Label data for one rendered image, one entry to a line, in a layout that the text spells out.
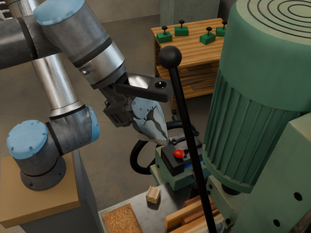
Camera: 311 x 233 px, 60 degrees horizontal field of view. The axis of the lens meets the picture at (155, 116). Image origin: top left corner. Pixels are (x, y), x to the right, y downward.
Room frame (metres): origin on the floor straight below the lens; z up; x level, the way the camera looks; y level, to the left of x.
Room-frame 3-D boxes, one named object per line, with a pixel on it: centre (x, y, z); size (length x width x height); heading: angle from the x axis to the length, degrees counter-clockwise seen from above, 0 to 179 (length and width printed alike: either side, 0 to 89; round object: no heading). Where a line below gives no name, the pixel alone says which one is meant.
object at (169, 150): (0.49, -0.08, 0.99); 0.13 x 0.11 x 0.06; 116
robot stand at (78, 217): (0.65, 0.49, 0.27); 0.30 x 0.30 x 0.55; 18
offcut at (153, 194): (0.38, 0.01, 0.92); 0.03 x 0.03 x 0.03; 69
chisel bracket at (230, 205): (0.31, -0.19, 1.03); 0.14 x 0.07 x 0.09; 26
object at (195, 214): (0.35, -0.18, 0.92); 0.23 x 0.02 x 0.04; 116
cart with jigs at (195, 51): (1.92, -0.35, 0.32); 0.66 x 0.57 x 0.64; 107
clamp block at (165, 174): (0.49, -0.09, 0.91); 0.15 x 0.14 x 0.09; 116
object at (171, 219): (0.34, -0.13, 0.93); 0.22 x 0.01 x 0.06; 116
